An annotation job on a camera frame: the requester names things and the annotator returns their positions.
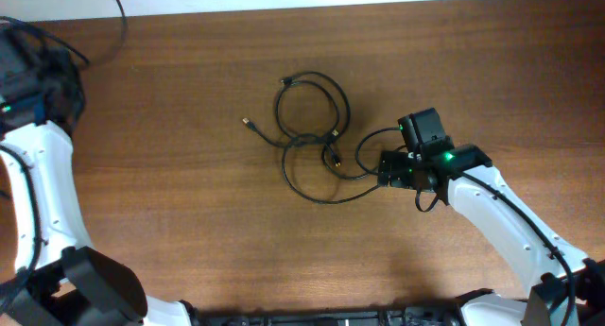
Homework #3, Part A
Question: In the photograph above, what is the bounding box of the black USB cable short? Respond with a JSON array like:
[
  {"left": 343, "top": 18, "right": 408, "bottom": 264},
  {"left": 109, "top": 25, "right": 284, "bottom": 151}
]
[{"left": 241, "top": 71, "right": 352, "bottom": 153}]

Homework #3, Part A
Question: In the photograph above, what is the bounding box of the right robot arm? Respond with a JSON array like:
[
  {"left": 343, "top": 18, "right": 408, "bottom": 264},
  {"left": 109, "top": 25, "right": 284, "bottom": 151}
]
[{"left": 377, "top": 108, "right": 604, "bottom": 325}]

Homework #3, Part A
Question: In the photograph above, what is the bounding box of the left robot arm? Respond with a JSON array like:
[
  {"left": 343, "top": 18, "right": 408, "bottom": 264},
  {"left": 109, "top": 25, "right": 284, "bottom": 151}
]
[{"left": 1, "top": 17, "right": 198, "bottom": 325}]

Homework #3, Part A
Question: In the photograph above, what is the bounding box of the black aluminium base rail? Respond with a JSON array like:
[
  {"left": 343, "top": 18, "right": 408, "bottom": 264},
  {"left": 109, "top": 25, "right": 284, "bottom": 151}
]
[{"left": 188, "top": 292, "right": 530, "bottom": 326}]

